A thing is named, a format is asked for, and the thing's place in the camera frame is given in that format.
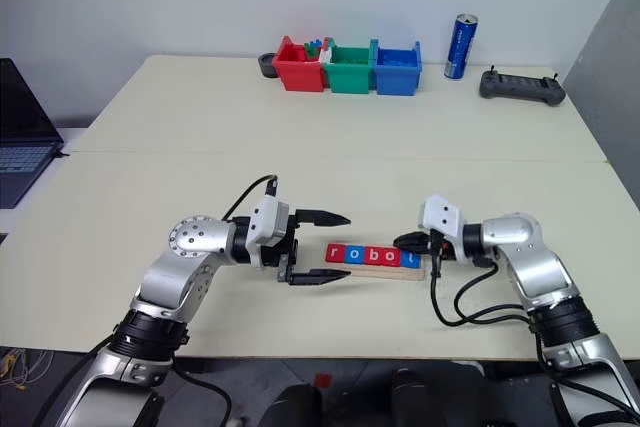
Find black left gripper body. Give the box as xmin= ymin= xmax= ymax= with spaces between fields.
xmin=260 ymin=214 xmax=301 ymax=286

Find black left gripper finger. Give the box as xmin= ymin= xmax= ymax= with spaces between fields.
xmin=294 ymin=208 xmax=352 ymax=228
xmin=289 ymin=269 xmax=353 ymax=288

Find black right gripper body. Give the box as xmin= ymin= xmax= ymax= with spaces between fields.
xmin=424 ymin=229 xmax=469 ymax=264

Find red letter block b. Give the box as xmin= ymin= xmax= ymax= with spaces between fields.
xmin=362 ymin=245 xmax=386 ymax=268

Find long wooden tray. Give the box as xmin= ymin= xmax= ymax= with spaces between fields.
xmin=323 ymin=241 xmax=427 ymax=282

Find dark rounded shape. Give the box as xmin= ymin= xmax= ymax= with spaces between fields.
xmin=269 ymin=382 xmax=324 ymax=427
xmin=389 ymin=369 xmax=437 ymax=427

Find green plastic bin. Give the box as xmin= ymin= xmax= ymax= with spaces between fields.
xmin=322 ymin=38 xmax=378 ymax=95

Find red plastic bin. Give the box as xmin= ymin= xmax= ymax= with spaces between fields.
xmin=272 ymin=35 xmax=329 ymax=93

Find blue plastic bin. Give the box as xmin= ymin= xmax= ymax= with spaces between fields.
xmin=370 ymin=39 xmax=424 ymax=97

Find dark grey round bowl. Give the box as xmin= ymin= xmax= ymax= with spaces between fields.
xmin=257 ymin=51 xmax=280 ymax=80

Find dark grey handheld controller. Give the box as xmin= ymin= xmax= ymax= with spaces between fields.
xmin=479 ymin=64 xmax=567 ymax=107

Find blue drink can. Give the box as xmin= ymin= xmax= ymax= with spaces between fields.
xmin=443 ymin=12 xmax=480 ymax=81

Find dark open laptop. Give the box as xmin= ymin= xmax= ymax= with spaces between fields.
xmin=0 ymin=57 xmax=66 ymax=210

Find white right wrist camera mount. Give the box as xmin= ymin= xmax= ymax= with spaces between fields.
xmin=417 ymin=193 xmax=467 ymax=248

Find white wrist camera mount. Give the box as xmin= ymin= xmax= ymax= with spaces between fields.
xmin=417 ymin=193 xmax=467 ymax=248
xmin=248 ymin=196 xmax=294 ymax=269

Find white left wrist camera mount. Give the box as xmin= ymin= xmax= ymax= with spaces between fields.
xmin=248 ymin=196 xmax=294 ymax=269

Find tangled light wires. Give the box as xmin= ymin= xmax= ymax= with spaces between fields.
xmin=0 ymin=346 xmax=54 ymax=393

